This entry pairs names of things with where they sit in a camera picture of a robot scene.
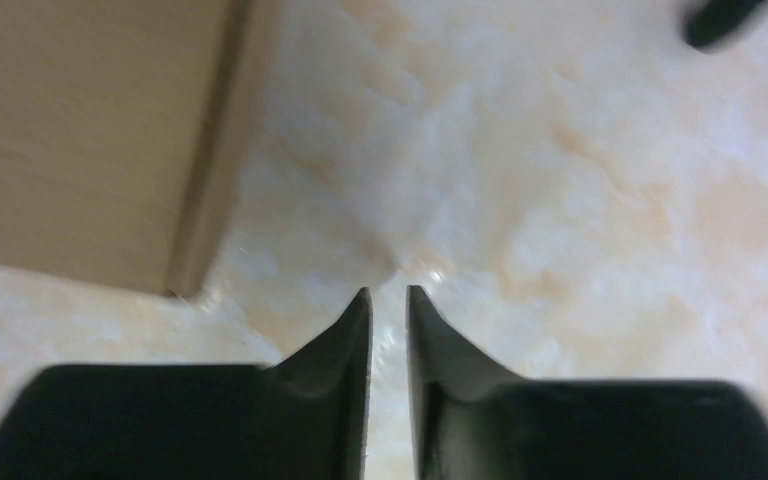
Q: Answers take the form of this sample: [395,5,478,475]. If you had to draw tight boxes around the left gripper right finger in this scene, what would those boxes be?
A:
[406,285,768,479]

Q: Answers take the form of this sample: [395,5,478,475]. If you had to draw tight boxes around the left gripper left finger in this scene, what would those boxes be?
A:
[0,288,372,479]

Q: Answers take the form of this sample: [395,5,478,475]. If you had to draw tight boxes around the brown cardboard box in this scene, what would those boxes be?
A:
[0,1,282,297]

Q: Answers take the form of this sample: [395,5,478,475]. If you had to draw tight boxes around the black tripod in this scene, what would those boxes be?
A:
[680,0,768,51]

